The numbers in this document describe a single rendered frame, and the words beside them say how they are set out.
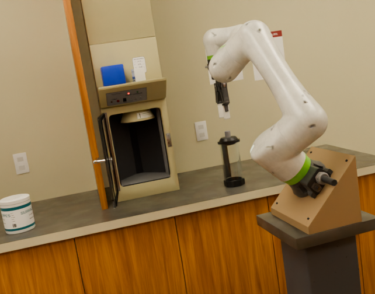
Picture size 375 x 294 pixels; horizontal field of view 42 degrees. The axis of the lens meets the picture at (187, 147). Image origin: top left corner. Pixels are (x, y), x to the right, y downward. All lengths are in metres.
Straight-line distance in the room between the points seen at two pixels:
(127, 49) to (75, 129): 0.65
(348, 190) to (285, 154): 0.24
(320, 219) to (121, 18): 1.34
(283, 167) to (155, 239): 0.80
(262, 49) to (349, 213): 0.64
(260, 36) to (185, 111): 1.19
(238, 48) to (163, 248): 0.97
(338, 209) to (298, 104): 0.37
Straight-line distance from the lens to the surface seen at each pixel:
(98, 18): 2.41
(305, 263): 1.78
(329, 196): 1.68
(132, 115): 2.43
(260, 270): 2.44
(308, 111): 1.61
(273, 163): 1.68
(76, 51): 2.30
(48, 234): 2.18
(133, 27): 2.42
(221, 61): 1.87
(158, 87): 2.33
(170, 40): 2.88
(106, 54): 2.39
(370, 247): 2.67
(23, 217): 2.27
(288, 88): 1.67
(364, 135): 3.37
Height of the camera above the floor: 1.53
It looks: 9 degrees down
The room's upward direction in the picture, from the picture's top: 9 degrees counter-clockwise
